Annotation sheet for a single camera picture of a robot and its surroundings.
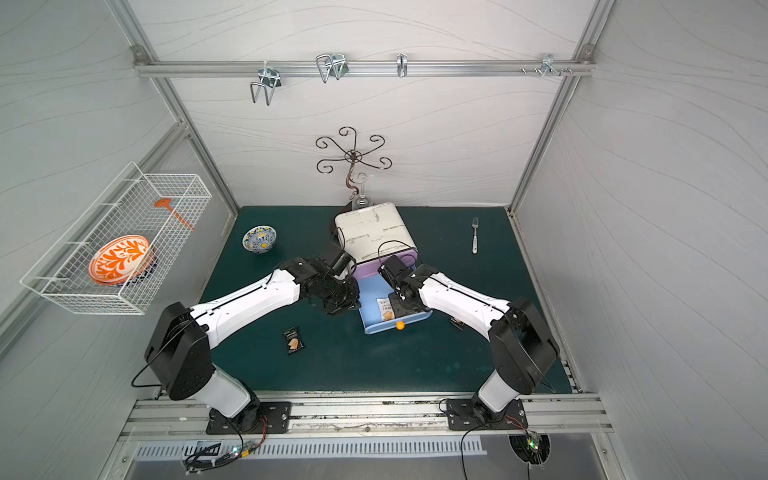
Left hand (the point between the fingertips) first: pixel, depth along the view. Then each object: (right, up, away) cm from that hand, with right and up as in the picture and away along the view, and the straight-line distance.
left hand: (365, 305), depth 80 cm
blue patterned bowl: (-42, +18, +29) cm, 54 cm away
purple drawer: (+1, +11, -2) cm, 11 cm away
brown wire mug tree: (-13, +40, +8) cm, 43 cm away
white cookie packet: (+5, -2, +4) cm, 7 cm away
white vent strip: (-13, -32, -9) cm, 36 cm away
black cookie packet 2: (+28, -8, +9) cm, 30 cm away
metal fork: (+40, +23, +36) cm, 59 cm away
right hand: (+11, 0, +6) cm, 13 cm away
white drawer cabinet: (+2, +19, +4) cm, 20 cm away
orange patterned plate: (-52, +14, -16) cm, 56 cm away
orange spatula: (-53, +28, -1) cm, 60 cm away
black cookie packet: (-22, -11, +6) cm, 25 cm away
